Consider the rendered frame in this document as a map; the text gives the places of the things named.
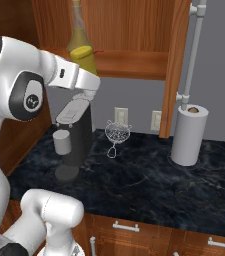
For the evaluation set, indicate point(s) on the wooden drawer front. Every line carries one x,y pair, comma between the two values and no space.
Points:
130,238
207,245

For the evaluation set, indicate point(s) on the black coffee machine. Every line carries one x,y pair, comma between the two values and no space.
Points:
79,140

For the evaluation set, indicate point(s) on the white cup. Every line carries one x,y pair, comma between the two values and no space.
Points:
62,142

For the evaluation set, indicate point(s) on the wooden wall cabinet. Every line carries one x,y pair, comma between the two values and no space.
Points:
130,36

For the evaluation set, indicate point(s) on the wooden cabinet door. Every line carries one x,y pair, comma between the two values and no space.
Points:
20,140
174,66

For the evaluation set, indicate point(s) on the oil and vinegar bottle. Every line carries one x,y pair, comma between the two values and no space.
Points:
78,33

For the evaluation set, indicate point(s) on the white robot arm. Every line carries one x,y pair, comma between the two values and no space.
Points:
4,100

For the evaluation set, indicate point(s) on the white paper towel roll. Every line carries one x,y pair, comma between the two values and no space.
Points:
189,135

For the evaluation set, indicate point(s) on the white wall outlet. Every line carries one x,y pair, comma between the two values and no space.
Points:
121,115
156,120

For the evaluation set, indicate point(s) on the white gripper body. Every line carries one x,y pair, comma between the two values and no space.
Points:
87,81

